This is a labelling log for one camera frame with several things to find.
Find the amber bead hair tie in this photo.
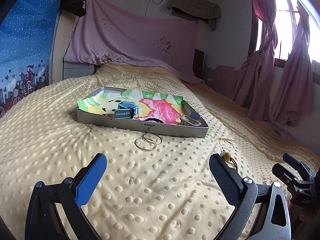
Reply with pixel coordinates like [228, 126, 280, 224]
[220, 151, 239, 172]

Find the large silver hoop pair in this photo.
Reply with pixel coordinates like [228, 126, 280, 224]
[134, 133, 163, 152]

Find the silver rectangular hair claw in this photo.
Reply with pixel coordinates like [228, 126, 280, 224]
[180, 115, 201, 127]

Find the blue smart watch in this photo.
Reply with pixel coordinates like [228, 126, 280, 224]
[114, 101, 139, 120]

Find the black round hair band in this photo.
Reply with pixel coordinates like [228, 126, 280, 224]
[144, 118, 164, 124]

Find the right pink window curtain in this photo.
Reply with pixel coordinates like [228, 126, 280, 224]
[271, 2, 314, 126]

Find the pink window curtain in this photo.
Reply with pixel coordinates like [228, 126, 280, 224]
[271, 2, 314, 126]
[231, 0, 278, 121]

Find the left pink window curtain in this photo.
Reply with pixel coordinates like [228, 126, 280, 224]
[231, 0, 278, 121]

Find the cream dotted bed blanket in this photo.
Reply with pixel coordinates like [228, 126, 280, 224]
[1, 63, 319, 239]

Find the grey metal tray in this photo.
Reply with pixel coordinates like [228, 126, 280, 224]
[77, 87, 209, 138]

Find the colourful cartoon cloth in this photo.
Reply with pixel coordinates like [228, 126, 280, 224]
[77, 89, 185, 125]

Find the grey bedside cabinet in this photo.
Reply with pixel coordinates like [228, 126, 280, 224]
[63, 62, 95, 79]

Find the blue cartoon wardrobe curtain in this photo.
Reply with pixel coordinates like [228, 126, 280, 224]
[1, 0, 61, 116]

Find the wooden headboard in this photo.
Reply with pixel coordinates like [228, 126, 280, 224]
[50, 10, 79, 83]

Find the brown cloth on shelf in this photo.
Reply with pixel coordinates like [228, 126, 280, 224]
[167, 0, 222, 31]

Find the black hanging bag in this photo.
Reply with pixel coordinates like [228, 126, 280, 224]
[60, 0, 87, 17]

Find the pink wall sheet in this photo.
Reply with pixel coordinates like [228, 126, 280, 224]
[64, 0, 201, 83]

